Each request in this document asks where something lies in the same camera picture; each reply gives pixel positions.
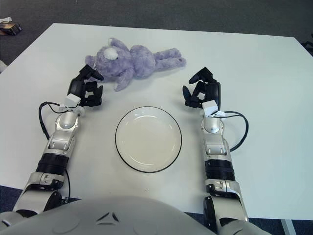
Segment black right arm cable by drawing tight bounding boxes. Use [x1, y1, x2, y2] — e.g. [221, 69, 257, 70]
[220, 111, 249, 152]

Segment white table leg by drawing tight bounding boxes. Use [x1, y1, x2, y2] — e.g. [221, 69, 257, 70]
[280, 219, 297, 235]

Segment grey robot torso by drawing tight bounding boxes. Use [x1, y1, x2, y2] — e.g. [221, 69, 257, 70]
[0, 195, 277, 235]

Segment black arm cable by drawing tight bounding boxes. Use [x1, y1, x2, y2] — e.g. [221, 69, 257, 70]
[38, 101, 72, 204]
[220, 111, 249, 152]

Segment purple plush doll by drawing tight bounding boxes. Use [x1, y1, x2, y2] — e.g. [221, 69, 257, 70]
[85, 37, 187, 93]

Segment black chair base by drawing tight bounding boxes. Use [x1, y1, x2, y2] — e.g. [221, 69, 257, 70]
[301, 34, 313, 53]

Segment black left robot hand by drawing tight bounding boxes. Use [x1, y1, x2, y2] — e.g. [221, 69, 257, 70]
[64, 64, 105, 109]

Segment dark cardboard box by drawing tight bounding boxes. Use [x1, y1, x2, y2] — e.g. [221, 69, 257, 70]
[0, 22, 23, 35]

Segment white plate with black rim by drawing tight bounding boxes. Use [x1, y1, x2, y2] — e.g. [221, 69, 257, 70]
[115, 106, 183, 174]

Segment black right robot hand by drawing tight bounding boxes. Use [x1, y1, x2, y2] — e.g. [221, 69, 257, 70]
[182, 66, 223, 117]

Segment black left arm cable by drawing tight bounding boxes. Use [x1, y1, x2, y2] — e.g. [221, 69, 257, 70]
[38, 101, 72, 204]

